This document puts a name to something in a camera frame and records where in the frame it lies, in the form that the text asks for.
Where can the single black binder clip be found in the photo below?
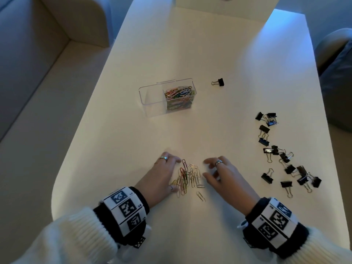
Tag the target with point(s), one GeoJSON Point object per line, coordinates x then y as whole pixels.
{"type": "Point", "coordinates": [221, 82]}

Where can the person's right hand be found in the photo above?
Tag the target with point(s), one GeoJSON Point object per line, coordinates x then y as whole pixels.
{"type": "Point", "coordinates": [236, 186]}

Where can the marker wristband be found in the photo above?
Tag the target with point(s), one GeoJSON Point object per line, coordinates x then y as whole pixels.
{"type": "Point", "coordinates": [123, 211]}
{"type": "Point", "coordinates": [275, 225]}

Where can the transparent box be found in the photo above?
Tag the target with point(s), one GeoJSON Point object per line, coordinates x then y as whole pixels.
{"type": "Point", "coordinates": [151, 98]}

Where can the pile of coloured paper clips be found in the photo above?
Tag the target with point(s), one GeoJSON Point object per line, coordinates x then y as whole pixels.
{"type": "Point", "coordinates": [189, 177]}
{"type": "Point", "coordinates": [178, 97]}

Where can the person's left hand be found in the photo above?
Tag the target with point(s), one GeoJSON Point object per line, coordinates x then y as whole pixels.
{"type": "Point", "coordinates": [156, 184]}

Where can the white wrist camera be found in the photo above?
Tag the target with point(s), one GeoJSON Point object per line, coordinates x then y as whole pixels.
{"type": "Point", "coordinates": [242, 224]}
{"type": "Point", "coordinates": [140, 241]}

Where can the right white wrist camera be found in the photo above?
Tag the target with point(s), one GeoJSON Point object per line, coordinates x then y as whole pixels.
{"type": "Point", "coordinates": [242, 224]}

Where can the right marker wristband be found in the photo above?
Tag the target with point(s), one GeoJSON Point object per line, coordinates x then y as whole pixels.
{"type": "Point", "coordinates": [275, 225]}

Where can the person's left forearm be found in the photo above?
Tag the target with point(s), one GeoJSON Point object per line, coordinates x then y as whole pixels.
{"type": "Point", "coordinates": [68, 239]}

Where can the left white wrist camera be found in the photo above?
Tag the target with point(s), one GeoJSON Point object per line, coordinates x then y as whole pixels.
{"type": "Point", "coordinates": [140, 241]}

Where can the group of black binder clips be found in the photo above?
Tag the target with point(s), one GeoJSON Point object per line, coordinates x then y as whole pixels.
{"type": "Point", "coordinates": [264, 128]}

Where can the white socket panel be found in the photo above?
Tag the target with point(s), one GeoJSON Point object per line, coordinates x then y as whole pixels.
{"type": "Point", "coordinates": [198, 5]}

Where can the long beige sofa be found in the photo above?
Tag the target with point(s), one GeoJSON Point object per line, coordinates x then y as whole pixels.
{"type": "Point", "coordinates": [27, 79]}

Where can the left marker wristband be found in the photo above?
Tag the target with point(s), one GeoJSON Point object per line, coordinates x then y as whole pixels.
{"type": "Point", "coordinates": [123, 211]}

